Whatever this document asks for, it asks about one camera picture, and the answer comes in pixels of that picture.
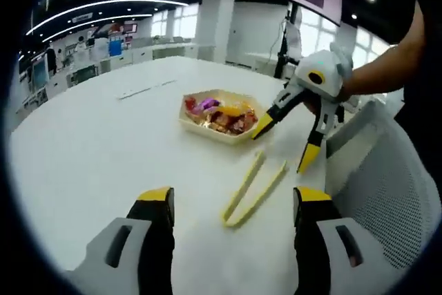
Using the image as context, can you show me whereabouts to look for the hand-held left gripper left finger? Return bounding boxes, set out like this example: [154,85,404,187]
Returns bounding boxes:
[65,186,175,295]

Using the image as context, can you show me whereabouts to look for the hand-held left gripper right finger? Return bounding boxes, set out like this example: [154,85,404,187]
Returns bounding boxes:
[293,186,427,295]

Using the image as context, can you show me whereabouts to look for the pile of food snacks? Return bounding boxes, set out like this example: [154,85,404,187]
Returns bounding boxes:
[184,95,259,136]

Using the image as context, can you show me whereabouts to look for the purple food bar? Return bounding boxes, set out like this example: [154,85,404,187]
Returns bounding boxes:
[194,98,221,113]

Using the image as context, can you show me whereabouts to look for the cream hexagonal container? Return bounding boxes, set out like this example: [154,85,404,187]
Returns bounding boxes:
[177,88,260,146]

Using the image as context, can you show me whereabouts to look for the yellow food tongs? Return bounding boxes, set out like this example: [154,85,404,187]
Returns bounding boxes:
[220,149,290,230]

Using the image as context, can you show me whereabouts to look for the person's right hand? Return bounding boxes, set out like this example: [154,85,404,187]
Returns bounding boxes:
[302,95,325,117]

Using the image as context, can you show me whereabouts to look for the black monitor stand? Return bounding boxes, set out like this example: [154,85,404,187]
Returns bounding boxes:
[274,1,302,80]

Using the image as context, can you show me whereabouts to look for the white mesh office chair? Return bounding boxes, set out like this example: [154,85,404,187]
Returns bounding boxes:
[324,99,440,272]

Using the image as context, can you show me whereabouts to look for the white square pillar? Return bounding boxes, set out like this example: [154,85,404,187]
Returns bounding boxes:
[195,0,236,65]

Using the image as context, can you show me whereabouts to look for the row of white desks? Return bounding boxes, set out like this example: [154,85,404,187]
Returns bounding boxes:
[17,42,198,116]

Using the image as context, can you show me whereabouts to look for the white table strip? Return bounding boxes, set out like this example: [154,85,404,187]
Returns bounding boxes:
[117,79,178,101]

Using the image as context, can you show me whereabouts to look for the blue box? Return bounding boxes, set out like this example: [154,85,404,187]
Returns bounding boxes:
[108,39,124,57]

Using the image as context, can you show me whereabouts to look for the pale blue screen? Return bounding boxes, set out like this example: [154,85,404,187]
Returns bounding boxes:
[32,61,48,91]

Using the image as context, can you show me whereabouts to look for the red wall poster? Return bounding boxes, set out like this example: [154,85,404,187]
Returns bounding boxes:
[95,21,139,39]

